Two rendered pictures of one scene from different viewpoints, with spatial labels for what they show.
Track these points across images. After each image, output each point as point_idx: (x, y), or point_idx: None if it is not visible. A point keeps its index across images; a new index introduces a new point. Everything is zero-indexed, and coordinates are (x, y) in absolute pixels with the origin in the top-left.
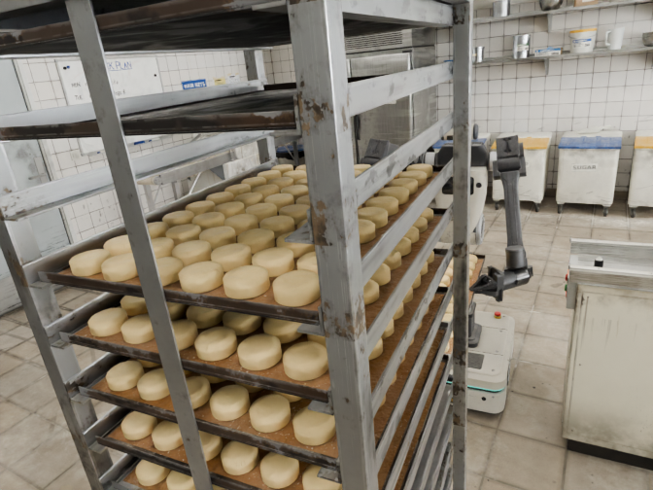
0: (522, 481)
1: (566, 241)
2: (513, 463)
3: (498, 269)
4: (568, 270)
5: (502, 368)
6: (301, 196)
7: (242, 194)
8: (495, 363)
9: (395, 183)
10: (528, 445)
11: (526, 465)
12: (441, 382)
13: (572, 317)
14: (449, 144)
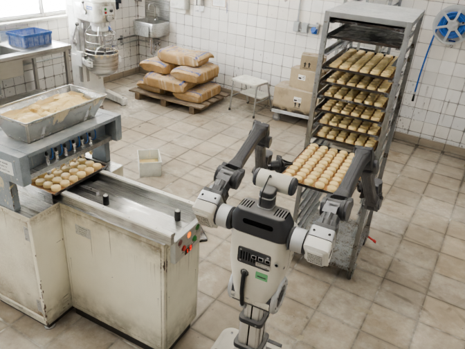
0: (232, 311)
1: None
2: (231, 323)
3: (278, 156)
4: (190, 231)
5: (221, 336)
6: (365, 61)
7: (384, 64)
8: (226, 340)
9: (340, 60)
10: (214, 333)
11: (223, 320)
12: (317, 127)
13: (190, 253)
14: (279, 212)
